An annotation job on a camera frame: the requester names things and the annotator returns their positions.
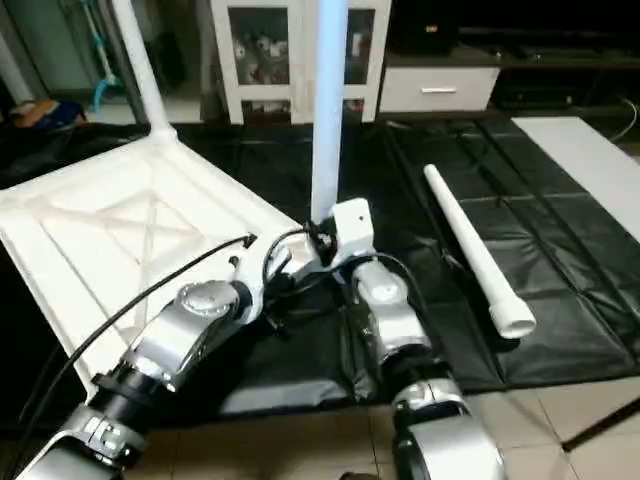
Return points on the white plastic table top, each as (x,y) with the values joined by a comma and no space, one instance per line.
(110,230)

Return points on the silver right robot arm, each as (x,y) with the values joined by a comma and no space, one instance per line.
(400,340)

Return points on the black work mat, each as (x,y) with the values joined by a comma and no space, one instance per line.
(440,260)

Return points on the white drawer unit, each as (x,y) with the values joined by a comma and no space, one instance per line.
(438,88)

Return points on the white glass-door cabinet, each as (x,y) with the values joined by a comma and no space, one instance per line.
(265,55)

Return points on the black speaker box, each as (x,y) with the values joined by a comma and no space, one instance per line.
(425,25)

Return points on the white flat panel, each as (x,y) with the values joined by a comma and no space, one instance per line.
(590,165)

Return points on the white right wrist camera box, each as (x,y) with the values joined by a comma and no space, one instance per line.
(352,230)

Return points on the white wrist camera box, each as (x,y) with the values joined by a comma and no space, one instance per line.
(352,230)
(262,265)

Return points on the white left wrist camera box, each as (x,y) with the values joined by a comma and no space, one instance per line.
(262,265)

